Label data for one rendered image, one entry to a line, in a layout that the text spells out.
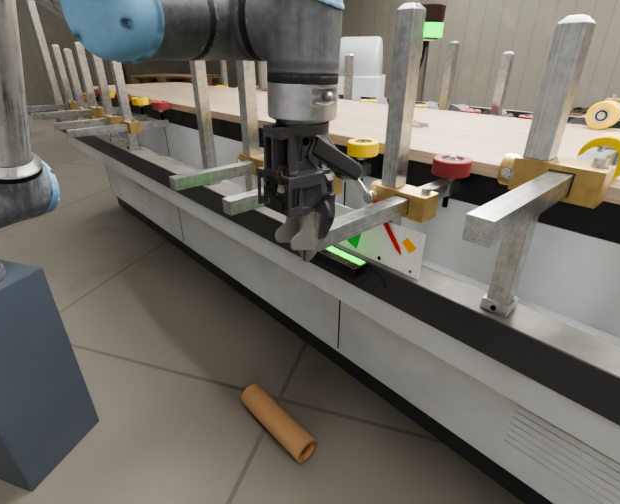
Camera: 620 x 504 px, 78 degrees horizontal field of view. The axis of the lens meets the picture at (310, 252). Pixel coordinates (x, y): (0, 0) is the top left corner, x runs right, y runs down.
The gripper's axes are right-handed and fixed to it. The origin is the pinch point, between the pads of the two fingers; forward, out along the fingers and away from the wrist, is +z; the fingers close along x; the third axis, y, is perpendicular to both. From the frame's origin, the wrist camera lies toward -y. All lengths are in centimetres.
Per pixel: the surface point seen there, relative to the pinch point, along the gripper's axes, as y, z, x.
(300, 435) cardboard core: -16, 74, -19
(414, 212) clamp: -24.1, -2.0, 2.8
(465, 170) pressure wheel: -40.3, -7.6, 3.3
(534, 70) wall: -545, -25, -172
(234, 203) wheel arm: -0.9, -1.3, -23.5
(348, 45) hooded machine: -312, -44, -286
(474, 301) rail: -25.9, 11.6, 17.1
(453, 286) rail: -27.7, 11.6, 11.8
